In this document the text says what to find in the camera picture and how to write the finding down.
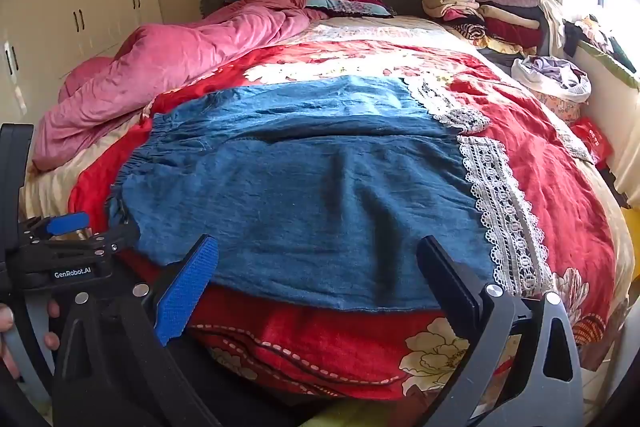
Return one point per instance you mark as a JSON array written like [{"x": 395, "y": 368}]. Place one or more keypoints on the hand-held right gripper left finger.
[{"x": 187, "y": 289}]

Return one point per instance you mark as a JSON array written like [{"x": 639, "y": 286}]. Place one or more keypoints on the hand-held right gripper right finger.
[{"x": 450, "y": 279}]

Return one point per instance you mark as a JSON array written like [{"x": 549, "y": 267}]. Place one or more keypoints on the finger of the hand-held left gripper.
[
  {"x": 117, "y": 238},
  {"x": 70, "y": 223}
]

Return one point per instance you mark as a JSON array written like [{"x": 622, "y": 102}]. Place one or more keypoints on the blue denim pants lace trim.
[{"x": 310, "y": 207}]

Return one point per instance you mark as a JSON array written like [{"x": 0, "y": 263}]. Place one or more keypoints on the person's left hand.
[{"x": 5, "y": 318}]

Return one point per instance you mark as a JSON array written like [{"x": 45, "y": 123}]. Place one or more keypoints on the red floral bedspread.
[{"x": 550, "y": 167}]

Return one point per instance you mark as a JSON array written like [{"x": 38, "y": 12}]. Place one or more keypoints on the yellow-green cloth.
[{"x": 350, "y": 414}]

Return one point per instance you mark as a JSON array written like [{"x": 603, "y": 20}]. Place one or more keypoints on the yellow object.
[{"x": 632, "y": 242}]

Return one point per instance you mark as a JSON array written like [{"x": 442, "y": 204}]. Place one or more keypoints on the pink quilt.
[{"x": 165, "y": 57}]

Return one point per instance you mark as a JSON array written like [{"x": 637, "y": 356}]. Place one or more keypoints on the floral fabric box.
[{"x": 557, "y": 109}]

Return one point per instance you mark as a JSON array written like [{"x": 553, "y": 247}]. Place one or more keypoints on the red packet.
[{"x": 595, "y": 139}]

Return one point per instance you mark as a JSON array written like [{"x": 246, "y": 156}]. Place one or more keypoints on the white bag of clothes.
[{"x": 550, "y": 74}]

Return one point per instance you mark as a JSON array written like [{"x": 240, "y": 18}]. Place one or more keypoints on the pile of folded clothes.
[{"x": 495, "y": 19}]

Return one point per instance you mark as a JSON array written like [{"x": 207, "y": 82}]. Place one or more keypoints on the green-edged cloth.
[{"x": 612, "y": 64}]

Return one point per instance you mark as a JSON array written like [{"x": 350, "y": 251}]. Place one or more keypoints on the black cloth item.
[{"x": 572, "y": 38}]

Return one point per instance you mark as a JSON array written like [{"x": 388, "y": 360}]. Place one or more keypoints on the floral pillow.
[{"x": 350, "y": 5}]

